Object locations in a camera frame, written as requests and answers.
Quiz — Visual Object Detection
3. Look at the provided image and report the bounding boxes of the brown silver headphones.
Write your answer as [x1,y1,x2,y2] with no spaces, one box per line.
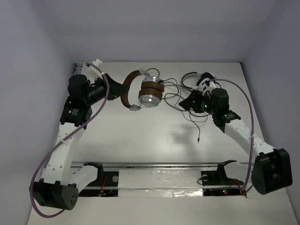
[120,69,165,111]

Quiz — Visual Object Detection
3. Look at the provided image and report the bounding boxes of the white black headphones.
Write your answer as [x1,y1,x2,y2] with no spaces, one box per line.
[181,72,219,96]

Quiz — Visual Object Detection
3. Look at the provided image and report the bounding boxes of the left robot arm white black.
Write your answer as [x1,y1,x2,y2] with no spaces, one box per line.
[30,74,129,210]

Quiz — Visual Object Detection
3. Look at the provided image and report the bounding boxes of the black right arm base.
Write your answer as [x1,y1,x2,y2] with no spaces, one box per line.
[197,160,245,196]

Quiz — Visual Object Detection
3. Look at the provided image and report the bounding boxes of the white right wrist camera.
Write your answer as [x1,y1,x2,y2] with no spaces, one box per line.
[196,78,220,97]

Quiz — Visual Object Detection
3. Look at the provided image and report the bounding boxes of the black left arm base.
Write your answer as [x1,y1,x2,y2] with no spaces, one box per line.
[79,162,119,197]

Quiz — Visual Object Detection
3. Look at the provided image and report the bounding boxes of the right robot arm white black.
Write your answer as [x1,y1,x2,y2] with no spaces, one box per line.
[179,88,293,195]

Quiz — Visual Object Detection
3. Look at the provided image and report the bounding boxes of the metal rail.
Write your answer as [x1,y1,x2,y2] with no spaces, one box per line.
[70,160,256,190]

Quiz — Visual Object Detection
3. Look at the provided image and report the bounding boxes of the thin black audio cable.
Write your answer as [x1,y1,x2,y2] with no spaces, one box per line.
[185,110,209,144]

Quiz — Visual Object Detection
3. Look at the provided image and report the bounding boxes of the black headphone cable green-pink plugs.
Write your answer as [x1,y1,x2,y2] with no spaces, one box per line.
[147,68,211,124]

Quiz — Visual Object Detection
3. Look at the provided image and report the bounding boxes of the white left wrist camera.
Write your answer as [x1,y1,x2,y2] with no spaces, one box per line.
[81,59,104,80]

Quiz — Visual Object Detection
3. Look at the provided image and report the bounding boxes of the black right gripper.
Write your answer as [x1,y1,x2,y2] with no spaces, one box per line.
[179,90,218,115]

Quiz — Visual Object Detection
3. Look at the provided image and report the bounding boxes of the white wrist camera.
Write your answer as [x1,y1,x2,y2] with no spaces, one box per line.
[196,78,220,97]
[81,59,104,80]

